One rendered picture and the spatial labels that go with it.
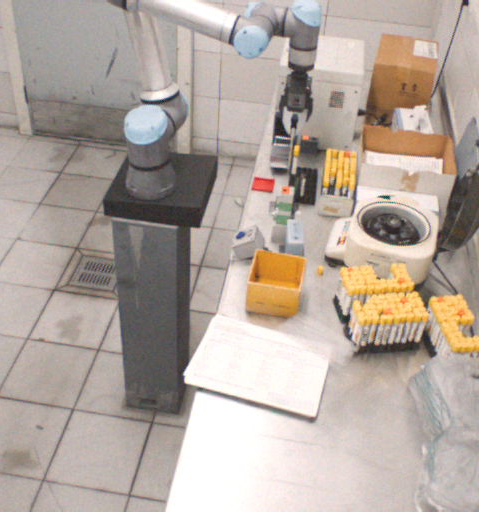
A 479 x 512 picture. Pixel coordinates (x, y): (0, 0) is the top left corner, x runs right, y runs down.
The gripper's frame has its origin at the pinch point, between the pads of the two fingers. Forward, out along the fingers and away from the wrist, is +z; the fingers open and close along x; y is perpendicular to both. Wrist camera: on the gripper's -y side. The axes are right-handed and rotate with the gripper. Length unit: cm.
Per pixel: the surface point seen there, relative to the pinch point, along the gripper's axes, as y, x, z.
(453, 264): -17, -49, 27
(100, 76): 168, 107, 71
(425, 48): 93, -48, 9
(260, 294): -46, 3, 20
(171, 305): -14, 32, 58
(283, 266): -33.4, -1.5, 20.8
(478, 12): 55, -55, -20
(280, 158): 20.9, 3.0, 21.5
